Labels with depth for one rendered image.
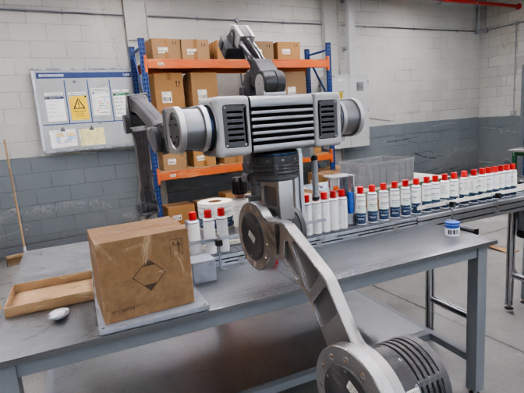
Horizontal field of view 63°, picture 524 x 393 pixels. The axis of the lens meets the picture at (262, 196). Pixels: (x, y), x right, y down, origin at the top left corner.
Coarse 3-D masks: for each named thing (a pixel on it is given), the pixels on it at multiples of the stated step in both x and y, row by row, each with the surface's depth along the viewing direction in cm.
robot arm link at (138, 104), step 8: (128, 96) 152; (136, 96) 152; (144, 96) 153; (128, 104) 153; (136, 104) 147; (144, 104) 145; (128, 112) 155; (136, 112) 150; (144, 112) 140; (152, 112) 138; (136, 120) 157; (144, 120) 142; (152, 120) 134; (160, 120) 133; (152, 128) 124; (152, 136) 125; (160, 136) 123; (152, 144) 128; (160, 144) 124
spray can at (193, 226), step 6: (192, 216) 186; (192, 222) 186; (198, 222) 187; (192, 228) 186; (198, 228) 187; (192, 234) 186; (198, 234) 188; (192, 240) 187; (192, 246) 188; (198, 246) 188; (192, 252) 188; (198, 252) 188
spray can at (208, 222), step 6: (204, 210) 190; (210, 210) 189; (204, 216) 189; (210, 216) 189; (204, 222) 189; (210, 222) 188; (204, 228) 189; (210, 228) 189; (204, 234) 190; (210, 234) 189; (210, 246) 190; (216, 246) 193; (210, 252) 191; (216, 252) 192
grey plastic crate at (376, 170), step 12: (384, 156) 431; (396, 156) 418; (348, 168) 394; (360, 168) 381; (372, 168) 374; (384, 168) 382; (396, 168) 389; (408, 168) 398; (360, 180) 383; (372, 180) 375; (384, 180) 383; (396, 180) 391
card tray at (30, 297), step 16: (80, 272) 184; (16, 288) 175; (32, 288) 177; (48, 288) 178; (64, 288) 176; (80, 288) 175; (16, 304) 163; (32, 304) 154; (48, 304) 157; (64, 304) 159
